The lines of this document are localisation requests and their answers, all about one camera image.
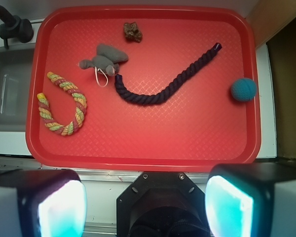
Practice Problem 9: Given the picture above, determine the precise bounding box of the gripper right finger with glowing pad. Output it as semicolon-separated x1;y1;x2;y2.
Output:
205;162;296;237

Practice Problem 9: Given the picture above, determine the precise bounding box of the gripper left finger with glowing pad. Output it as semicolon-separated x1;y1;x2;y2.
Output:
0;169;87;237

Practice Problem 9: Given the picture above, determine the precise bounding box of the blue rubber ball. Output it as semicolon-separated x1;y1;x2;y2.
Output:
230;78;258;102

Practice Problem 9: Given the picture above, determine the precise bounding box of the red plastic tray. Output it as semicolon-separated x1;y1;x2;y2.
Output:
26;5;261;172

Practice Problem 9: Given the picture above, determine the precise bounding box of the grey sink basin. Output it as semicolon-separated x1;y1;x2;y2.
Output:
0;46;34;132

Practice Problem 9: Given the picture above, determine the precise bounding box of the grey plush mouse toy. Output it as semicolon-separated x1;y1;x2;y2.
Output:
78;43;129;87

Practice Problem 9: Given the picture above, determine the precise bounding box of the black sink faucet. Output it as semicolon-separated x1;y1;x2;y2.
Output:
0;5;34;49

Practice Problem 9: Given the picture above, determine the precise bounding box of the brown crumpled lump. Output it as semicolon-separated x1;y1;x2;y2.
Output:
123;22;143;43

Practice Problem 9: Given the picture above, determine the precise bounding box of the multicolour twisted rope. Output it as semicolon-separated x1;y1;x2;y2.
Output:
37;71;88;137

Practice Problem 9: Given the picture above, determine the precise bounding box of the dark purple rope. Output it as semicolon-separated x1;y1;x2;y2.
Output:
114;42;223;106

